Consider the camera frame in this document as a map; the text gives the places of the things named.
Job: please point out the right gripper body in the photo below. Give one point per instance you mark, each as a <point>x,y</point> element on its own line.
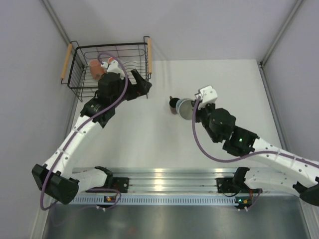
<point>203,115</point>

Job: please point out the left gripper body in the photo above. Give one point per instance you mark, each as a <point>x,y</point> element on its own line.
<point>134,90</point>

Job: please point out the blue mug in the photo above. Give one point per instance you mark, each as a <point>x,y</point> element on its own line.
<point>184,108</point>

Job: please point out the salmon dotted mug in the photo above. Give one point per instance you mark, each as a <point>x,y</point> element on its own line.
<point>97,69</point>

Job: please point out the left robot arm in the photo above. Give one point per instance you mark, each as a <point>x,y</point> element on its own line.
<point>55,177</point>

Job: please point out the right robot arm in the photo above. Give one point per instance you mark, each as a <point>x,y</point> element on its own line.
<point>243,144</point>

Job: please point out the dark brown mug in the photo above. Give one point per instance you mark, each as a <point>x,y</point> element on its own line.
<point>172,104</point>

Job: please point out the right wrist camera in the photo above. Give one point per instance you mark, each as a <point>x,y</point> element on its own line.
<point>206,95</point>

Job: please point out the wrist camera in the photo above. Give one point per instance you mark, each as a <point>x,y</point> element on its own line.
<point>113,67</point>
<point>206,95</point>

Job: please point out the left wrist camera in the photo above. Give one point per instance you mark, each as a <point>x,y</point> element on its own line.
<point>113,67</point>

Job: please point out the right wooden rack handle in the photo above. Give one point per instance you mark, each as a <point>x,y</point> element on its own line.
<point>150,56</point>

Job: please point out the wooden rack handle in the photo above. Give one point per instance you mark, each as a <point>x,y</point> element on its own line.
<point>66,62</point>
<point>150,56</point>

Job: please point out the black wire dish rack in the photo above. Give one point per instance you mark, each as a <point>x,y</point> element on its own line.
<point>133,55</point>

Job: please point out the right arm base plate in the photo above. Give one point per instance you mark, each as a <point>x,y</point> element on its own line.
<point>229,187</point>

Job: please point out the aluminium mounting rail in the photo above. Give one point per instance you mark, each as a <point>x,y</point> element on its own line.
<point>203,181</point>

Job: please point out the left wooden rack handle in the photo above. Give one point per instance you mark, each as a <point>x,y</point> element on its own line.
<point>66,62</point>

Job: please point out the perforated cable duct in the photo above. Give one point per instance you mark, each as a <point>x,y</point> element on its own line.
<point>155,200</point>

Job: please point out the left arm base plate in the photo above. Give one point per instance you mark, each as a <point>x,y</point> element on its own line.
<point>120,184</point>

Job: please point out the left aluminium frame post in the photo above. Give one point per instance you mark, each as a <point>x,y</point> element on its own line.
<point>56,21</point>

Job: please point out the aluminium frame post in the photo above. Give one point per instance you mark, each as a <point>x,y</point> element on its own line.
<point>56,21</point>
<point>284,26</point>

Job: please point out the right aluminium frame post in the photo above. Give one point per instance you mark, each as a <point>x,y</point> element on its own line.
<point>284,26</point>

